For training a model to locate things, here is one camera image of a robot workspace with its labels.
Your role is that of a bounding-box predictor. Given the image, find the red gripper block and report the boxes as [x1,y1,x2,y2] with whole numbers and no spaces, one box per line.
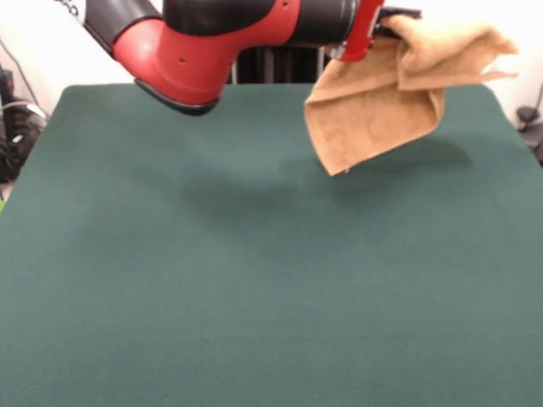
[339,0,423,63]

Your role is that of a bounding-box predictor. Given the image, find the tan terry towel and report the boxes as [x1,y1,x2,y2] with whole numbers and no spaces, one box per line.
[304,14,521,177]

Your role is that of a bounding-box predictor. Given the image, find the black stand foot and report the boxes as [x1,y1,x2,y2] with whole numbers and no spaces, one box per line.
[516,106,543,166]

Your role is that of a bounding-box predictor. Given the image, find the dark green table cloth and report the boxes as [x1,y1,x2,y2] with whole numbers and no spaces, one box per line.
[0,83,543,407]

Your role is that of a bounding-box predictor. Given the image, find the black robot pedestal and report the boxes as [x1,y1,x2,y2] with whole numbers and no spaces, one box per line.
[231,44,327,85]

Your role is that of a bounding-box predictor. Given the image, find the black equipment with cables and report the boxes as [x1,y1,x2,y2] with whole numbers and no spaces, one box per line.
[0,67,48,184]

